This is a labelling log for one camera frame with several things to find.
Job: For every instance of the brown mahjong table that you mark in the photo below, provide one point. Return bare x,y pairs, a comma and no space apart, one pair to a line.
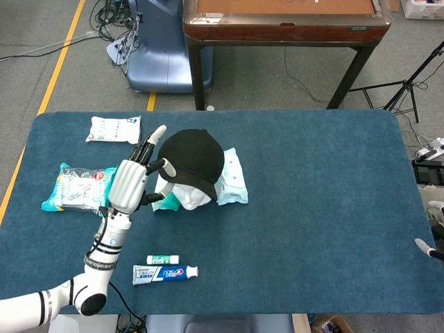
277,33

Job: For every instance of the black tripod stand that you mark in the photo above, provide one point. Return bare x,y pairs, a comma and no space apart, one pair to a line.
406,86

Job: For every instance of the blue carpet table cover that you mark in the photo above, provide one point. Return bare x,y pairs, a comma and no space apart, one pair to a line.
312,208

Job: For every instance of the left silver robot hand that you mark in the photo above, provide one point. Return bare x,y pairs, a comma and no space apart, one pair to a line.
128,184

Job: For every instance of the blue grey machine base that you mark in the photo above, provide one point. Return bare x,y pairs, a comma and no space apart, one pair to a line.
159,52

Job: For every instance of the white tissue pack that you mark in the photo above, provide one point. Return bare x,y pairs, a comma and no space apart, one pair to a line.
114,130

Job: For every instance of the white power strip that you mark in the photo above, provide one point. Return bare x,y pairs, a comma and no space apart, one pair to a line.
431,151

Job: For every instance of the white foam mannequin head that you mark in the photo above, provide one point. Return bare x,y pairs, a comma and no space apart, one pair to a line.
190,197

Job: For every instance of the black baseball cap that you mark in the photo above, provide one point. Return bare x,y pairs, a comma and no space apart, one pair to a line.
194,152

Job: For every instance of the teal clear cotton pad pack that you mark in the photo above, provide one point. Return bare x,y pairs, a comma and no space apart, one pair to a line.
76,190

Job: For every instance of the white socket board with plugs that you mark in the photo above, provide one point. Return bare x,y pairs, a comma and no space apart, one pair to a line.
118,52

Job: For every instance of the blue white toothpaste tube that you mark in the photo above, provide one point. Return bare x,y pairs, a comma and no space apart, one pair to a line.
166,274

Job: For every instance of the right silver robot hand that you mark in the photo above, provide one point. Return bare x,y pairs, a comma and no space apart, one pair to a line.
435,251

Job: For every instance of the light blue wipes pack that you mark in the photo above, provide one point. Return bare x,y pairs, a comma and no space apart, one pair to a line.
232,177

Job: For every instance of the small green white tube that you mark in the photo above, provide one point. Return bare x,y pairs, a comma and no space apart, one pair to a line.
163,259

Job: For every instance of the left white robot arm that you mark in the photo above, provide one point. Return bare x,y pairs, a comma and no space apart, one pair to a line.
104,249

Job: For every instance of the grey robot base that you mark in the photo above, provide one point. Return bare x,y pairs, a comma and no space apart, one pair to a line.
215,324

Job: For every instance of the black case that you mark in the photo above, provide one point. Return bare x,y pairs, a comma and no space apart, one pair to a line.
428,173

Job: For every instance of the white plastic crate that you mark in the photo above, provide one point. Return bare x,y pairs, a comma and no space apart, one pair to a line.
419,8

